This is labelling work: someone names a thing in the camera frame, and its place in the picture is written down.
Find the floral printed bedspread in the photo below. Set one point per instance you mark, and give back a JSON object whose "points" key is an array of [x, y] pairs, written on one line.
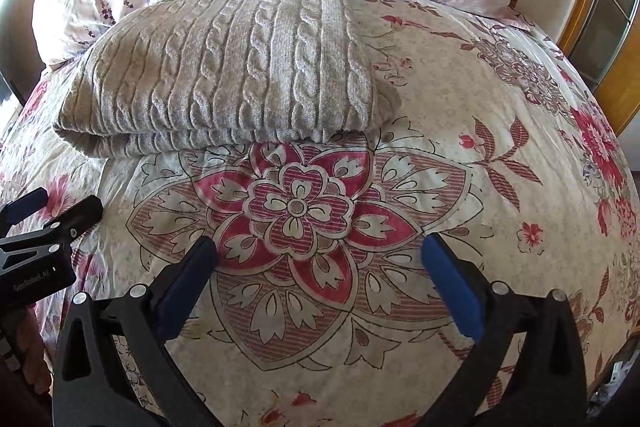
{"points": [[450, 147]]}

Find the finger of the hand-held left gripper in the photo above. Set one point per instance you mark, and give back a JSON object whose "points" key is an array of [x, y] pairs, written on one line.
{"points": [[75, 212], [25, 203]]}

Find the person's left hand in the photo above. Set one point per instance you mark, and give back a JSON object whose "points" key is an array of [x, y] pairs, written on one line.
{"points": [[35, 347]]}

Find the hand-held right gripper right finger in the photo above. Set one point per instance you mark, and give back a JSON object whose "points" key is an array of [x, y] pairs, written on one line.
{"points": [[452, 277]]}

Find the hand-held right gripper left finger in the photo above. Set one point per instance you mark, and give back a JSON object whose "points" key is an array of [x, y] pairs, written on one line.
{"points": [[187, 277]]}

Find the wooden bed frame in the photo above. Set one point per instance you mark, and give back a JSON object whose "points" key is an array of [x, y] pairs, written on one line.
{"points": [[605, 57]]}

